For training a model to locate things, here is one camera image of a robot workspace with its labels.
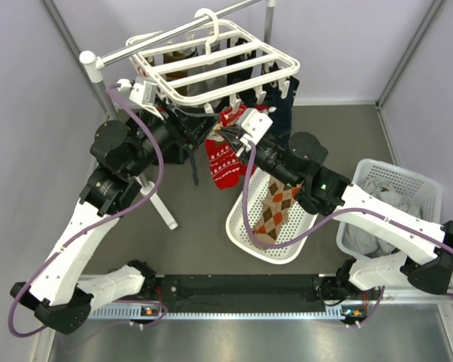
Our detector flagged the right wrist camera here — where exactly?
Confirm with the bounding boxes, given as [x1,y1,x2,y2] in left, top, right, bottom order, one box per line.
[236,108,273,148]

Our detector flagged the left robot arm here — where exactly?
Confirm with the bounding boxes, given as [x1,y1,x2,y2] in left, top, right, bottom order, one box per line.
[11,106,220,335]

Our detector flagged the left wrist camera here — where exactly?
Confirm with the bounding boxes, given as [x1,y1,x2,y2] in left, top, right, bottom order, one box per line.
[129,76,157,106]

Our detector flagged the white clip sock hanger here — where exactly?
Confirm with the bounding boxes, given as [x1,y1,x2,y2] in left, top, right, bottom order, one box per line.
[119,19,300,110]

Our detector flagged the white rack base foot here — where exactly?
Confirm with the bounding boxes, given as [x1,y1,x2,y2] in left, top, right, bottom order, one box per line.
[140,180,178,230]

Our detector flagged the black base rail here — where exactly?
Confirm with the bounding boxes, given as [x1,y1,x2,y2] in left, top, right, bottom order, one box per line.
[157,275,325,314]

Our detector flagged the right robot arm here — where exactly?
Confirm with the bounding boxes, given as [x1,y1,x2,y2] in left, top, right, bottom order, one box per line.
[186,109,453,299]

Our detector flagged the dark blue sock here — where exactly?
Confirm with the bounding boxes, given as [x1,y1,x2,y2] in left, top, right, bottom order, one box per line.
[186,145,199,186]

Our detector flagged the navy santa belt sock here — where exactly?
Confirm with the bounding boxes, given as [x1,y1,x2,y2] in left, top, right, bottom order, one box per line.
[251,104,277,114]

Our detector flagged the far silver rack pole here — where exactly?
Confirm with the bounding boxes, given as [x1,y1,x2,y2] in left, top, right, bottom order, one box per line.
[263,0,279,52]

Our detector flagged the argyle beige orange sock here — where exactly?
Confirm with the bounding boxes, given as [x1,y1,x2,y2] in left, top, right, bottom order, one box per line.
[252,176,300,245]

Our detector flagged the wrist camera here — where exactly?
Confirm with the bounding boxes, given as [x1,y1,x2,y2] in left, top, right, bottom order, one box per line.
[129,76,157,106]
[236,108,273,148]

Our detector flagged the white perforated oval basket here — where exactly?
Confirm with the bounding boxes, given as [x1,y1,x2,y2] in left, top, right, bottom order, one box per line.
[226,169,317,265]

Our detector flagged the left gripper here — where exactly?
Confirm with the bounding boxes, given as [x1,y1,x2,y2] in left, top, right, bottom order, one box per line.
[125,97,220,177]

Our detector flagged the white rectangular mesh basket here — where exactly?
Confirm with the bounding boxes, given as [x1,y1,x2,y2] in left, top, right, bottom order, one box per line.
[336,159,442,259]

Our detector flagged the olive striped sock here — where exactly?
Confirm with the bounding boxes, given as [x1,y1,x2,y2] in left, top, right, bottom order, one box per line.
[163,51,187,81]

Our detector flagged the silver horizontal rack bar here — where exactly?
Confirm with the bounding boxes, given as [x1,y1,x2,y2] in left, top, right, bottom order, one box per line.
[79,0,257,84]

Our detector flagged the red patterned christmas sock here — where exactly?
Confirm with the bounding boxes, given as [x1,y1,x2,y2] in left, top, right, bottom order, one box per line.
[220,105,247,127]

